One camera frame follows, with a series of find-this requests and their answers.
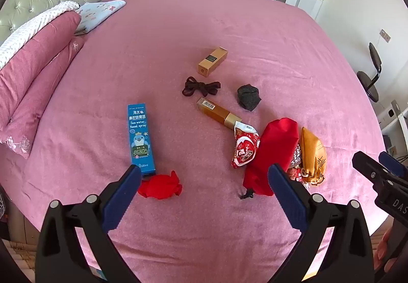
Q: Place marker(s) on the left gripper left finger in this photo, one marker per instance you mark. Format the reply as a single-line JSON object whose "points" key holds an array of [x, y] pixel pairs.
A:
{"points": [[60, 257]]}

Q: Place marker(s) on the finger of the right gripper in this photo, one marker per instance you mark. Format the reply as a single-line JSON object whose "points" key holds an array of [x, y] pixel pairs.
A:
{"points": [[371, 170], [392, 164]]}

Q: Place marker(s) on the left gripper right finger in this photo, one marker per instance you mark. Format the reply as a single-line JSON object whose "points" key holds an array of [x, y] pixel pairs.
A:
{"points": [[349, 256]]}

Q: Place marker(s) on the mustard yellow drawstring bag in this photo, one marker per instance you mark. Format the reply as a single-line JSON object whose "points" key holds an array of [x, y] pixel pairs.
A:
{"points": [[313, 158]]}

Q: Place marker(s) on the red candy wrapper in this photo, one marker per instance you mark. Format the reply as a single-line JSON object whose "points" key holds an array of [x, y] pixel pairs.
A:
{"points": [[296, 170]]}

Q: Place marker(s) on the red drawstring pouch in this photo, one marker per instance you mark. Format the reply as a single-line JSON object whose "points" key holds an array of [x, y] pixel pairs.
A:
{"points": [[277, 145]]}

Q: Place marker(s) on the red cloth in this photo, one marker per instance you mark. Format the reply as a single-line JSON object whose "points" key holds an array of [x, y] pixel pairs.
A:
{"points": [[161, 186]]}

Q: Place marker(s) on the red white snack wrapper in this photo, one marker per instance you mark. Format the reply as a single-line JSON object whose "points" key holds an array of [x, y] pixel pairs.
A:
{"points": [[247, 143]]}

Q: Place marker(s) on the blue nasal spray box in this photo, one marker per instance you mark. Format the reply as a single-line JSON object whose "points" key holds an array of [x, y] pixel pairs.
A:
{"points": [[139, 139]]}

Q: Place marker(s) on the black sock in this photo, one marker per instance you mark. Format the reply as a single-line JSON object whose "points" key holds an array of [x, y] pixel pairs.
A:
{"points": [[248, 97]]}

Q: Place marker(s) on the gold brown tube box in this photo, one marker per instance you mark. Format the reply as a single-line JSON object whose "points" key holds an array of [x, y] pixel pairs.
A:
{"points": [[218, 113]]}

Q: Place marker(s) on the tan cardboard box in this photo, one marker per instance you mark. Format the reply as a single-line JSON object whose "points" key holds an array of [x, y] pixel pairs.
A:
{"points": [[212, 61]]}

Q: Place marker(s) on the person's right hand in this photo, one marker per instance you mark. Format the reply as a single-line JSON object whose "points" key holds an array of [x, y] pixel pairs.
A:
{"points": [[380, 253]]}

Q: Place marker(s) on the white computer desk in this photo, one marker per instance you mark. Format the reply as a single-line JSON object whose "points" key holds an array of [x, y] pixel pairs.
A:
{"points": [[393, 125]]}

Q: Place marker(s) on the pink pillow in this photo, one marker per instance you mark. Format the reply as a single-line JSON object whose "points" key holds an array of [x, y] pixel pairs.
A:
{"points": [[30, 77]]}

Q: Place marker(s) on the pink bed sheet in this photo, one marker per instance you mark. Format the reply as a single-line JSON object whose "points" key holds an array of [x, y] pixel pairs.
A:
{"points": [[142, 54]]}

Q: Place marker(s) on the dark maroon bow ribbon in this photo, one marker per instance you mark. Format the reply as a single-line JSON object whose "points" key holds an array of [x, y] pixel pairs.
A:
{"points": [[192, 85]]}

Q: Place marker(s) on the light blue patterned pillow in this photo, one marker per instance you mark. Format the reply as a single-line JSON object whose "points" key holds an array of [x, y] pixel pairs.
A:
{"points": [[93, 14]]}

